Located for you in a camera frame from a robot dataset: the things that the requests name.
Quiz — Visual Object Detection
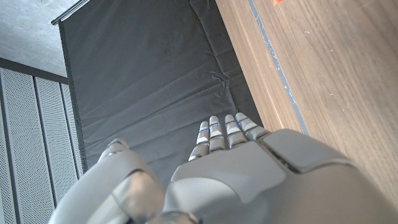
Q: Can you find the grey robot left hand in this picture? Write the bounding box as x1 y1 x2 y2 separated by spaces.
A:
48 112 398 224

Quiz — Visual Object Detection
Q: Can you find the grey tape line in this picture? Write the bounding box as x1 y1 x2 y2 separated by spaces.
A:
247 0 310 136

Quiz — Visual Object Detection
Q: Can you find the black backdrop cloth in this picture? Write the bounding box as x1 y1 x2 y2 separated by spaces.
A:
58 0 264 187

